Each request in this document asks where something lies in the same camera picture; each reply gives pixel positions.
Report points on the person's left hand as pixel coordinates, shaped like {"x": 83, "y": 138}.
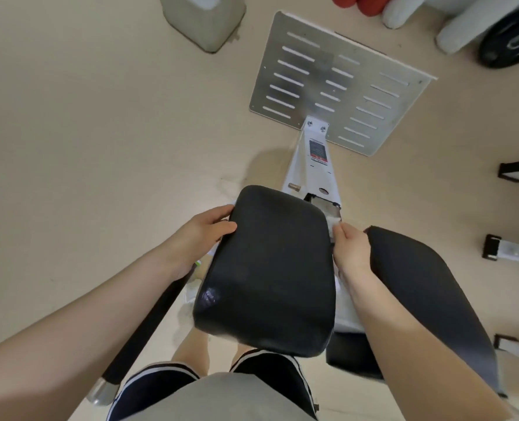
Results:
{"x": 193, "y": 241}

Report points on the person's right hand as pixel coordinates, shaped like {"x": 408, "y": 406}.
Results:
{"x": 351, "y": 252}

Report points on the black textured cushion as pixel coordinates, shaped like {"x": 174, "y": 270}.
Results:
{"x": 268, "y": 267}

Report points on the black cushion with small dents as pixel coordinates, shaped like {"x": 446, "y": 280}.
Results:
{"x": 426, "y": 284}

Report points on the white machine frame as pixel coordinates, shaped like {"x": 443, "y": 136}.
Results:
{"x": 307, "y": 175}

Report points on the black grip bar silver cap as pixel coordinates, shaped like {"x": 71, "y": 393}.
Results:
{"x": 145, "y": 333}

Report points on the perforated metal footplate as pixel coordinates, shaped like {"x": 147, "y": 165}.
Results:
{"x": 329, "y": 74}

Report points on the person's right forearm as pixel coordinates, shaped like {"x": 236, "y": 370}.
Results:
{"x": 417, "y": 355}

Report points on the person's left forearm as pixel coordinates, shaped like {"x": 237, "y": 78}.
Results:
{"x": 80, "y": 328}

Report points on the person's left leg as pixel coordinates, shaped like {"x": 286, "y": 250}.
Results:
{"x": 191, "y": 352}

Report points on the person's leg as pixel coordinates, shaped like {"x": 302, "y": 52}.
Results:
{"x": 245, "y": 349}
{"x": 191, "y": 352}

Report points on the person's right leg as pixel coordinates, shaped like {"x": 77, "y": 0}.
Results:
{"x": 245, "y": 349}

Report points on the person's black striped shorts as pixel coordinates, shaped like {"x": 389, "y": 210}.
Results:
{"x": 154, "y": 385}

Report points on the person's grey white shirt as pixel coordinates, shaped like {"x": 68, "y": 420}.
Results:
{"x": 224, "y": 399}

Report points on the black weight plate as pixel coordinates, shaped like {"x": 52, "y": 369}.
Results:
{"x": 511, "y": 43}

